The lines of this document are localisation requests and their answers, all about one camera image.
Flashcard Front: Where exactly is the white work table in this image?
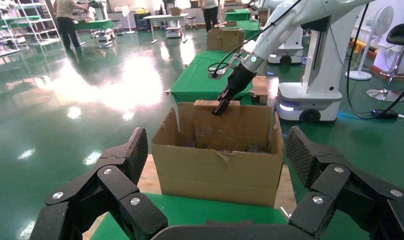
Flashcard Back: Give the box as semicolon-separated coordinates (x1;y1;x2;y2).
142;13;190;45

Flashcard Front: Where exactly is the white metal shelf rack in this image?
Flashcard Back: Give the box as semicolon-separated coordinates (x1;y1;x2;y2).
13;0;62;47

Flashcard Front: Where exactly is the white robot base body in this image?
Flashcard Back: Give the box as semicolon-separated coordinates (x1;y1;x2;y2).
274;14;344;124

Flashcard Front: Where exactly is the distant green covered table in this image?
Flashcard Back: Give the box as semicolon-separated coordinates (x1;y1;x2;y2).
224;8;253;22
74;19;115;32

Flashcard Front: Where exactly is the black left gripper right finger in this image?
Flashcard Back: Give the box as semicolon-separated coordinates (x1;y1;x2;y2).
284;125;404;240

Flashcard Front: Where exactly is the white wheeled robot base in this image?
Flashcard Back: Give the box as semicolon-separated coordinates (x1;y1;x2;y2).
267;26;305;65

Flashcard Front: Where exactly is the green cloth on neighbouring table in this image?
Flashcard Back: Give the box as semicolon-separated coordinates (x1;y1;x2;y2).
170;49;267;107

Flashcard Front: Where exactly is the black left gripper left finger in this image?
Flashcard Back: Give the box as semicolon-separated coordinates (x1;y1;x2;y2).
29;127;169;240

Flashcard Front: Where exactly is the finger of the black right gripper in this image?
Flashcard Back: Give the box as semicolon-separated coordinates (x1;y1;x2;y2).
211;94;234;117

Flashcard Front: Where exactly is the distant closed cardboard carton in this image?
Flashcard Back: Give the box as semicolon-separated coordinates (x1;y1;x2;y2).
206;28;246;53

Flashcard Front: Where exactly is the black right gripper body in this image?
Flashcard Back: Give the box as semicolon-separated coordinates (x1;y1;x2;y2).
219;62;258;102

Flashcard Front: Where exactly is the black bar stool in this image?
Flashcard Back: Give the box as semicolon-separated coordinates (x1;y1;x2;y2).
366;22;404;103

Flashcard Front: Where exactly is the thick black floor cable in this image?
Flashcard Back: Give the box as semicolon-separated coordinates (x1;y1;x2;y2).
346;3;404;121

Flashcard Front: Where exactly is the small brown cardboard box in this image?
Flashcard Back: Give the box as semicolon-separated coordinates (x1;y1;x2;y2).
251;75;269;104

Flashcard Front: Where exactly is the silver camera mount bracket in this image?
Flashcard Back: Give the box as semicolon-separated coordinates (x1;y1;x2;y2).
218;52;244;75

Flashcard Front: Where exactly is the black power adapter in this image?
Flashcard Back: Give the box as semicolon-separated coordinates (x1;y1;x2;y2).
370;108;400;121

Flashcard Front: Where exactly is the person in beige shirt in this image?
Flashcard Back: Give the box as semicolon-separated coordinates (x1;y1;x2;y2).
52;0;89;51

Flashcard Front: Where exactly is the large open cardboard carton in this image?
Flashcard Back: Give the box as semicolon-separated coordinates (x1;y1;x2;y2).
151;100;285;209

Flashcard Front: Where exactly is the person in white shirt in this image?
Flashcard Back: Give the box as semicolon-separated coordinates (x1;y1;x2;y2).
200;0;224;33

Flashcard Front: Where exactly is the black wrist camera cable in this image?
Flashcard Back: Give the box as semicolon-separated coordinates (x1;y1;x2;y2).
206;0;304;79

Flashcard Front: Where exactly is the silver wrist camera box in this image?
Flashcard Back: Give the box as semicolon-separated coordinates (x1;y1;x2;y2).
207;66;224;80

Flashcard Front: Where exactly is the large green table cloth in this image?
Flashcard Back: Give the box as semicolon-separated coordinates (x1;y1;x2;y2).
90;192;322;240

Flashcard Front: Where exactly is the white standing fan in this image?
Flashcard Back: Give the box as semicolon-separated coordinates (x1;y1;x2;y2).
345;5;395;81

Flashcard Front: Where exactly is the small white pedestal fan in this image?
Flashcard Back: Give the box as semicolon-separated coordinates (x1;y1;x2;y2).
121;4;137;35

